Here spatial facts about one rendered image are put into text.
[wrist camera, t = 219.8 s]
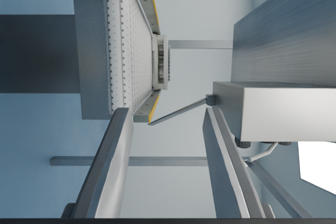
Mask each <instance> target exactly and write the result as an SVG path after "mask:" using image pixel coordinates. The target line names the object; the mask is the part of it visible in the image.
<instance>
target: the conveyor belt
mask: <svg viewBox="0 0 336 224"><path fill-rule="evenodd" d="M103 14H104V35H105V55H106V75H107V95H108V113H109V114H110V115H113V113H114V111H115V110H116V109H117V108H130V112H131V113H133V112H134V111H135V110H136V109H137V107H138V106H139V105H140V104H141V103H142V102H143V101H144V100H145V99H146V97H147V96H148V95H149V94H150V93H151V92H152V91H153V90H152V84H153V52H152V33H151V30H150V28H149V26H148V23H147V21H146V18H145V16H144V14H143V11H142V9H141V7H140V4H139V2H138V0H103Z"/></svg>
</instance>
